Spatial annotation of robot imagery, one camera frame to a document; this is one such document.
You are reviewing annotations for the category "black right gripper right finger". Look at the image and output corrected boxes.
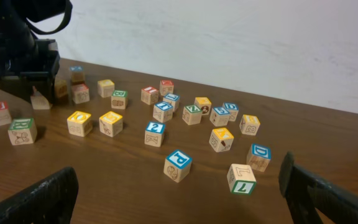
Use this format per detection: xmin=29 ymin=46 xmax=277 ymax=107
xmin=278 ymin=151 xmax=358 ymax=223

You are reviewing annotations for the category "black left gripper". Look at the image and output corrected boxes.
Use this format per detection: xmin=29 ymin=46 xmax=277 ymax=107
xmin=0 ymin=39 xmax=60 ymax=104

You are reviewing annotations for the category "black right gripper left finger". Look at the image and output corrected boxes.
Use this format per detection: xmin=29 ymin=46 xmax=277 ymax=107
xmin=0 ymin=167 xmax=79 ymax=223

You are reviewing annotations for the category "yellow O block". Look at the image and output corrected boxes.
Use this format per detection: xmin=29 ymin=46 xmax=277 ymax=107
xmin=54 ymin=79 xmax=68 ymax=98

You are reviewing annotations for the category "blue X block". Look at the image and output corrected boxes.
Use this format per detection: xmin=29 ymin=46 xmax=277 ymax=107
xmin=69 ymin=65 xmax=85 ymax=83

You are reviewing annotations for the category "green R block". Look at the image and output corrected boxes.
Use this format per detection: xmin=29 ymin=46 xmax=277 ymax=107
xmin=8 ymin=118 xmax=37 ymax=146

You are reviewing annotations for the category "red U block upper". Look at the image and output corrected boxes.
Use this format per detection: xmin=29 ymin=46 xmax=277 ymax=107
xmin=71 ymin=83 xmax=90 ymax=104

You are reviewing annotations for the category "blue D block lower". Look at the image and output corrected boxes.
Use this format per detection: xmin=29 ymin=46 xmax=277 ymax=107
xmin=247 ymin=144 xmax=272 ymax=172

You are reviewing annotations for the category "blue d block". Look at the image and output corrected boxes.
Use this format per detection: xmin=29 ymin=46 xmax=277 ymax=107
xmin=247 ymin=144 xmax=272 ymax=172
xmin=223 ymin=102 xmax=239 ymax=121

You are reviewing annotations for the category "yellow block centre left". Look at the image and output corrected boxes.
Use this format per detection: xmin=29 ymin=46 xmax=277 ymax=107
xmin=67 ymin=111 xmax=93 ymax=137

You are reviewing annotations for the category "yellow block upper middle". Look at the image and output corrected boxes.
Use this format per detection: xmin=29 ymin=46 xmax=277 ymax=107
xmin=98 ymin=80 xmax=115 ymax=98

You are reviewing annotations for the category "yellow 8 block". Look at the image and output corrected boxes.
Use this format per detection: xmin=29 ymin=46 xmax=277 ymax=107
xmin=239 ymin=114 xmax=260 ymax=136

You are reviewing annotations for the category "yellow block centre right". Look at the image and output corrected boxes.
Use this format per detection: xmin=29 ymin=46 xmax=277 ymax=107
xmin=99 ymin=111 xmax=123 ymax=138

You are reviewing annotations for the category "green B block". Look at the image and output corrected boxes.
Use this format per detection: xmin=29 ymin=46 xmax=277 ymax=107
xmin=111 ymin=90 xmax=128 ymax=110

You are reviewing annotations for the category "yellow K block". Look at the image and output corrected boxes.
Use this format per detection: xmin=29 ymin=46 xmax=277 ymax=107
xmin=209 ymin=128 xmax=234 ymax=152

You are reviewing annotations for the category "blue D block upper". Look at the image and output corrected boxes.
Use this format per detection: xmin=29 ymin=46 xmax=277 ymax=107
xmin=223 ymin=102 xmax=239 ymax=121

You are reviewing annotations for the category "blue 5 block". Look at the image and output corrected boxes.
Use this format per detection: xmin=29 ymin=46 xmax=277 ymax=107
xmin=209 ymin=107 xmax=230 ymax=126

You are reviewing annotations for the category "blue 2 block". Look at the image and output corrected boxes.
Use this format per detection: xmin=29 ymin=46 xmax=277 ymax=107
xmin=144 ymin=121 xmax=165 ymax=147

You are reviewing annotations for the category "blue P block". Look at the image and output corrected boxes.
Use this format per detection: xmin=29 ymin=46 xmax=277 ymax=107
xmin=163 ymin=149 xmax=193 ymax=183

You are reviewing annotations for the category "blue T block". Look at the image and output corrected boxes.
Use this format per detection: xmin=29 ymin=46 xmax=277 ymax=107
xmin=153 ymin=101 xmax=173 ymax=123

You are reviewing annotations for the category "yellow block upper right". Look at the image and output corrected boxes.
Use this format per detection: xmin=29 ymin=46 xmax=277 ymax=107
xmin=194 ymin=96 xmax=212 ymax=116

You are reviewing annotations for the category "green Z block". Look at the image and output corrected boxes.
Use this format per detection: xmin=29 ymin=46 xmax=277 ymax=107
xmin=182 ymin=105 xmax=202 ymax=125

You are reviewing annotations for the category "red block top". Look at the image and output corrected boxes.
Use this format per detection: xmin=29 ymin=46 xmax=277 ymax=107
xmin=159 ymin=80 xmax=174 ymax=96

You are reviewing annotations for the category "blue L block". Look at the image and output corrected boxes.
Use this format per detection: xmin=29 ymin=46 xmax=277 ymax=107
xmin=163 ymin=93 xmax=180 ymax=112

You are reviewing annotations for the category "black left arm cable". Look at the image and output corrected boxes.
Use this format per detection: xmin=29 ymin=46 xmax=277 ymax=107
xmin=26 ymin=0 xmax=73 ymax=35

